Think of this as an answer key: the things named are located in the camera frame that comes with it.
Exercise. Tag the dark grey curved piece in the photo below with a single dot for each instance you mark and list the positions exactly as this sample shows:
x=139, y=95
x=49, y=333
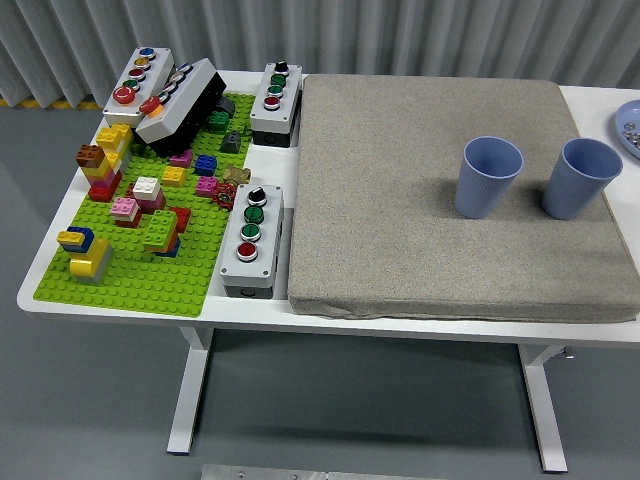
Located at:
x=226, y=105

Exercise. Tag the white table leg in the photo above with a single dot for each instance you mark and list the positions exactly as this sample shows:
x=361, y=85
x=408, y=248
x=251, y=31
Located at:
x=187, y=400
x=545, y=410

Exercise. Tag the red toy brick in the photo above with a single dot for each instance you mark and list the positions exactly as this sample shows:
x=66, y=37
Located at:
x=184, y=217

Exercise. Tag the green brick stack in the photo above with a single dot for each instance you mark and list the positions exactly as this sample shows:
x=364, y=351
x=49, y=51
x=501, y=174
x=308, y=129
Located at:
x=160, y=227

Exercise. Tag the blue ribbed plastic cup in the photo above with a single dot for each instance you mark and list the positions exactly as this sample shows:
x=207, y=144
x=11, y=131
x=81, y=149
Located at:
x=480, y=195
x=570, y=195

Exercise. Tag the blue yellow brick stack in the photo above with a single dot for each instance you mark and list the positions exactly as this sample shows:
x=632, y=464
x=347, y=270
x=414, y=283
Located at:
x=70, y=239

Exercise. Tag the yellow white brick stack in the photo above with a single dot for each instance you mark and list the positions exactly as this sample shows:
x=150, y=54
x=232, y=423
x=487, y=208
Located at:
x=112, y=136

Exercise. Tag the grey-brown cushion mat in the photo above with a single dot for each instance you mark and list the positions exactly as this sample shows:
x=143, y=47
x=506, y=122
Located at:
x=390, y=200

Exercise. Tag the brown yellow red brick tower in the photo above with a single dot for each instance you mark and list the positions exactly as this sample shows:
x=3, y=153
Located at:
x=92, y=157

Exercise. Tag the five-button box with black base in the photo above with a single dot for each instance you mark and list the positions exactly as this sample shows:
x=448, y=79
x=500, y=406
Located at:
x=172, y=112

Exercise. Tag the five-button grey control box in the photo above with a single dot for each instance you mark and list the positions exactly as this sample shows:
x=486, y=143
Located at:
x=122, y=107

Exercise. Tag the grey sloped toy brick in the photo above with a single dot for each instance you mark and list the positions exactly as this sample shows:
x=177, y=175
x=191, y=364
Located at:
x=231, y=143

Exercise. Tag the pink white red brick stack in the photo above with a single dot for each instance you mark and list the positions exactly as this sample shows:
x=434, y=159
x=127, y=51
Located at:
x=124, y=206

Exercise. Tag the magenta toy brick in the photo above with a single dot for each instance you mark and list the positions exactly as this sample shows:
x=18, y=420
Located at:
x=206, y=185
x=182, y=159

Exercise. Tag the green toy brick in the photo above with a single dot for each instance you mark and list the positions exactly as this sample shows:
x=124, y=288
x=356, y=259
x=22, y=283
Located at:
x=218, y=121

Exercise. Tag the blue plate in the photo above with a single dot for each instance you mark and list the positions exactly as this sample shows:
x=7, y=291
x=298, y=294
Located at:
x=629, y=114

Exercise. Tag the green studded baseplate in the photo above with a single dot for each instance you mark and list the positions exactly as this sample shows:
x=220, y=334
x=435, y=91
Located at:
x=140, y=285

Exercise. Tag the yellow black floor tape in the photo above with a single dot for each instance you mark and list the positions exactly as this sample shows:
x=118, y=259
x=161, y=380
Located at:
x=50, y=104

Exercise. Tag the blue toy brick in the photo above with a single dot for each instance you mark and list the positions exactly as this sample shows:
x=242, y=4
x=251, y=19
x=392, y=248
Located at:
x=205, y=164

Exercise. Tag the grey pleated curtain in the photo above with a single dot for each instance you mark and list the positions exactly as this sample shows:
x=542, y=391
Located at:
x=350, y=35

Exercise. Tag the four-button grey control box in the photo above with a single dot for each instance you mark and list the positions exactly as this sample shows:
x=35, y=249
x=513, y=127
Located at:
x=267, y=117
x=247, y=267

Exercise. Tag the brass valve with red wheel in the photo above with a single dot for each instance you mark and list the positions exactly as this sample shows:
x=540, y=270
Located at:
x=236, y=175

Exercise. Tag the yellow grey brick stack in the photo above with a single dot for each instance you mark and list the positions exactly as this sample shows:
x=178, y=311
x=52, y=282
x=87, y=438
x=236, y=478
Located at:
x=90, y=262

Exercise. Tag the yellow toy brick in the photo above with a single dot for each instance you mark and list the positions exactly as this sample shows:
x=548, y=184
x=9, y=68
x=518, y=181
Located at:
x=173, y=176

